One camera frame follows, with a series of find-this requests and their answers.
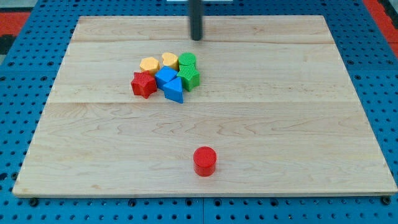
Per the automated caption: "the green star block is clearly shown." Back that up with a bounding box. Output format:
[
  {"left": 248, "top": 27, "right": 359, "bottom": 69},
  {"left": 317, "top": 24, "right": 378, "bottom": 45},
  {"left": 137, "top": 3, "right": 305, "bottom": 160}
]
[{"left": 177, "top": 65, "right": 200, "bottom": 91}]

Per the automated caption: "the red star block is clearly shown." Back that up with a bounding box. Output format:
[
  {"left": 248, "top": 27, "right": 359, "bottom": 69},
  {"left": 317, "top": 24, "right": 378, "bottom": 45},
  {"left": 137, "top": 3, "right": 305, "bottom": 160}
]
[{"left": 131, "top": 71, "right": 157, "bottom": 99}]

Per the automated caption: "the blue triangle block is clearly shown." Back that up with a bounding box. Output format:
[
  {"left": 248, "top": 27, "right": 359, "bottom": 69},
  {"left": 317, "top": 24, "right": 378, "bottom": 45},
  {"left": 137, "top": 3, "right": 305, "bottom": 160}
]
[{"left": 163, "top": 77, "right": 183, "bottom": 104}]

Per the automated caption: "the red cylinder block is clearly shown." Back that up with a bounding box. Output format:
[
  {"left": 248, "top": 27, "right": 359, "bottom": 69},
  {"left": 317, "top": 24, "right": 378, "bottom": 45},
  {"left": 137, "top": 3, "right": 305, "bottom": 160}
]
[{"left": 193, "top": 146, "right": 217, "bottom": 177}]

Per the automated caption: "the blue cube block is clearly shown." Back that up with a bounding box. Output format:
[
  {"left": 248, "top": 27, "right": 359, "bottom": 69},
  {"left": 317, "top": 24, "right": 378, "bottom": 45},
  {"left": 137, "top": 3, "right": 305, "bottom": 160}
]
[{"left": 155, "top": 66, "right": 178, "bottom": 90}]

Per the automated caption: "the green cylinder block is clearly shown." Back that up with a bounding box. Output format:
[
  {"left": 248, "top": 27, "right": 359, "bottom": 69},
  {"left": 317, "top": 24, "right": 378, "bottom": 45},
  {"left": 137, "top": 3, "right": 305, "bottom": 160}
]
[{"left": 178, "top": 52, "right": 197, "bottom": 67}]

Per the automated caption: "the yellow heart block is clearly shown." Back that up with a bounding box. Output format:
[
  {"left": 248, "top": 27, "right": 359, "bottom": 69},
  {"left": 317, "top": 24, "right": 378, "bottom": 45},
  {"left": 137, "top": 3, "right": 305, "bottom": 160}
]
[{"left": 162, "top": 52, "right": 179, "bottom": 71}]

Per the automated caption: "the yellow hexagon block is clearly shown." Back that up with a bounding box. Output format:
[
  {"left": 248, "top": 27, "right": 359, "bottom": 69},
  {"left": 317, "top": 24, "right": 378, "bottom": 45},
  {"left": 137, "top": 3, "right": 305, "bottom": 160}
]
[{"left": 139, "top": 57, "right": 160, "bottom": 76}]

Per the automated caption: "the wooden board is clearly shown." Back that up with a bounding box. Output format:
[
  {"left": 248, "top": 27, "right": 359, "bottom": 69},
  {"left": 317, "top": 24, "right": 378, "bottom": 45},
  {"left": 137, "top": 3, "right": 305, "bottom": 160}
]
[{"left": 12, "top": 16, "right": 397, "bottom": 198}]

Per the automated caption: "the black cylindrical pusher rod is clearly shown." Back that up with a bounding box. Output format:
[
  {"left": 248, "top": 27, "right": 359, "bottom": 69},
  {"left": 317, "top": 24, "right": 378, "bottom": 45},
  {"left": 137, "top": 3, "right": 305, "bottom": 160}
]
[{"left": 188, "top": 0, "right": 203, "bottom": 41}]

